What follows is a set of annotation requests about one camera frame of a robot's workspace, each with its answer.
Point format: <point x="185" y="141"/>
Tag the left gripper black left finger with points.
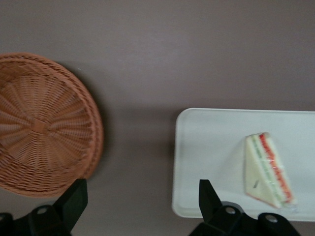
<point x="49" y="221"/>

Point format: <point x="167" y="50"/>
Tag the triangle sandwich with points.
<point x="258" y="172"/>

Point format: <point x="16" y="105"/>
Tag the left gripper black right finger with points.
<point x="221" y="221"/>

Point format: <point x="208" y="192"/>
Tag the beige plastic serving tray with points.
<point x="209" y="147"/>

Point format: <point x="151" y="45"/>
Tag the round brown wicker basket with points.
<point x="44" y="127"/>

